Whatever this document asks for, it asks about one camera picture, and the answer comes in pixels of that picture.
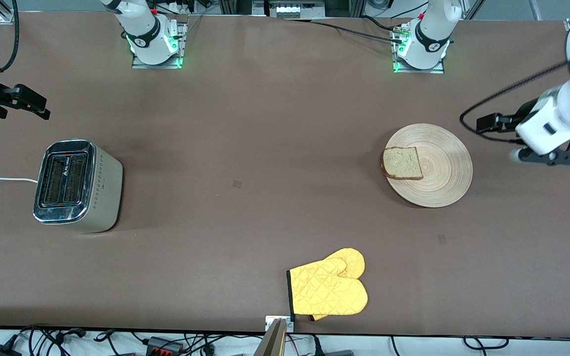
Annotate tan camera post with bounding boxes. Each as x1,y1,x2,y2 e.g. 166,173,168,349
253,319,287,356

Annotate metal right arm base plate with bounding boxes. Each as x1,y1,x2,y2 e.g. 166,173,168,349
132,22,187,70

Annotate black adapter with orange clips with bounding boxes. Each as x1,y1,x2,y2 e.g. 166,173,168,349
145,337,185,355

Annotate black cable across table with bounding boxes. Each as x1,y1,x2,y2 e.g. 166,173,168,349
285,18,407,44

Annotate brown bread slice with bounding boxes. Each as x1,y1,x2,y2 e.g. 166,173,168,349
380,146,424,180

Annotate yellow quilted oven mitt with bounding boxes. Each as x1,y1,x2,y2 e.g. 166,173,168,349
286,248,369,321

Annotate small metal clamp bracket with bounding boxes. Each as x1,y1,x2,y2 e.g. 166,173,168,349
265,316,294,333

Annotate round wooden plate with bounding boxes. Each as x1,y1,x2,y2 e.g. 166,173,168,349
383,124,474,208

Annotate silver two-slot toaster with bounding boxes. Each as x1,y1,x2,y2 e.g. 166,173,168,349
33,139,124,233

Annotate white power strip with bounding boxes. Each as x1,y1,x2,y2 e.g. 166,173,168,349
265,0,326,19

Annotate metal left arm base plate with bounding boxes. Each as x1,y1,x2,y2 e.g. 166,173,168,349
393,24,445,75

